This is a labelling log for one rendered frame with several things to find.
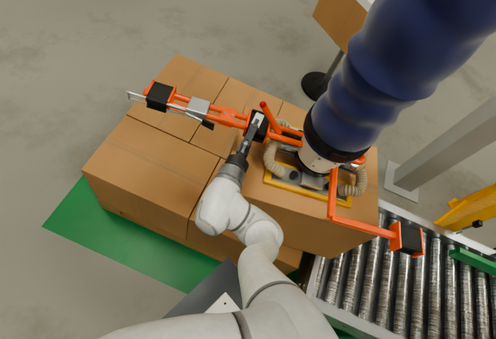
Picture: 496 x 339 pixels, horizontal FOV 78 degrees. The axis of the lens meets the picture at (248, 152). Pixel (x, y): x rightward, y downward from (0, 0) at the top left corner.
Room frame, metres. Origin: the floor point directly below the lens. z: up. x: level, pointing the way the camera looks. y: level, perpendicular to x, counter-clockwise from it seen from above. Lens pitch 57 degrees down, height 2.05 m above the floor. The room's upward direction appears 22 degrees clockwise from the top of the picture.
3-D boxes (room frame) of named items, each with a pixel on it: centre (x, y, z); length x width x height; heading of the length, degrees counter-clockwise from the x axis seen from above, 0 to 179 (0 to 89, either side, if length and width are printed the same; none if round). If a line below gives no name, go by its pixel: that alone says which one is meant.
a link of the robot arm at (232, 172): (0.44, 0.02, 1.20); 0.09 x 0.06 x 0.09; 88
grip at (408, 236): (0.47, -0.57, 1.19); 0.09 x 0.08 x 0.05; 7
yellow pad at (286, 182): (0.60, -0.25, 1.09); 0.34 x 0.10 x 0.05; 97
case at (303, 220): (0.68, -0.23, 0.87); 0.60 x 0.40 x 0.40; 96
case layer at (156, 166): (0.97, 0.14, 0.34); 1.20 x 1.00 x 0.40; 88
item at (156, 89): (0.63, 0.35, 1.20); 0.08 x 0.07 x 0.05; 97
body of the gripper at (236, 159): (0.51, 0.02, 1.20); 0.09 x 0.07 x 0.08; 178
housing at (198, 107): (0.64, 0.22, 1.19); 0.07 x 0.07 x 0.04; 7
